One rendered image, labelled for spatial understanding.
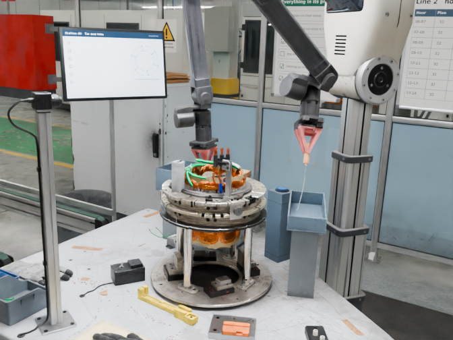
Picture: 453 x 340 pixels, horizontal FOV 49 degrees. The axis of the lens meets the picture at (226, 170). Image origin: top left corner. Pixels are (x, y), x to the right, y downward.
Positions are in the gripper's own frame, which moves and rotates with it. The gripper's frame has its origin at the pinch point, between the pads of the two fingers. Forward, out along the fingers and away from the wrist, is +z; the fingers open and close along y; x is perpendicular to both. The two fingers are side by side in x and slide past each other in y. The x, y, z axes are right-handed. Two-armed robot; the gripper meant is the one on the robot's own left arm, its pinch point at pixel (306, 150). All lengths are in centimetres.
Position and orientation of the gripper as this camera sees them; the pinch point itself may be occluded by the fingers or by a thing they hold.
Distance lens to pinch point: 146.0
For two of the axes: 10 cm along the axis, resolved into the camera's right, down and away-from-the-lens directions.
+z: -1.0, 9.8, -1.6
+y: 1.2, -1.5, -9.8
